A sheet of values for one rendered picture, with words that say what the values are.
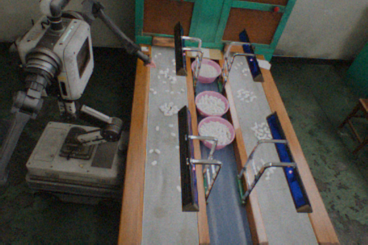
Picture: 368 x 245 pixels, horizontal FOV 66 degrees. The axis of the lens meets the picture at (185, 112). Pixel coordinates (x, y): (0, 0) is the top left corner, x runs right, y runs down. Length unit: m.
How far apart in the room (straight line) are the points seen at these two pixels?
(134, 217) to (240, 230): 0.62
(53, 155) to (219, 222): 1.25
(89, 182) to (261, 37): 1.97
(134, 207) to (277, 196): 0.88
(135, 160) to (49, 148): 0.75
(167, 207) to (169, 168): 0.26
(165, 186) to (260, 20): 1.73
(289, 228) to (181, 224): 0.62
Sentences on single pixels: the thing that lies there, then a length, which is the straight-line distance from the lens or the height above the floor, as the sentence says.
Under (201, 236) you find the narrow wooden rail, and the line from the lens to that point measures 1.64.
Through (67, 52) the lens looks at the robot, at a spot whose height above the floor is 1.44.
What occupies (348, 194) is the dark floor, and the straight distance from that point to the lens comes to 3.25.
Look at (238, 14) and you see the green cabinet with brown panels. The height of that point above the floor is 1.14.
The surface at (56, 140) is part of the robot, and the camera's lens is 2.34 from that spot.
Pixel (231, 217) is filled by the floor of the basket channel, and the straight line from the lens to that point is 1.83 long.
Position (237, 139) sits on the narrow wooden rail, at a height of 0.76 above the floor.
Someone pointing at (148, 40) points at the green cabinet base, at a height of 0.80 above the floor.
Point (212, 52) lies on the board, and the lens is 2.76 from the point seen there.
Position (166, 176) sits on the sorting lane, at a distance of 1.79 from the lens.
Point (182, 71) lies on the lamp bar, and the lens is 1.95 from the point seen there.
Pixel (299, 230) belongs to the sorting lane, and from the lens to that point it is 1.88.
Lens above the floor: 2.28
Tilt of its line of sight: 46 degrees down
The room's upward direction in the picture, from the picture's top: 12 degrees clockwise
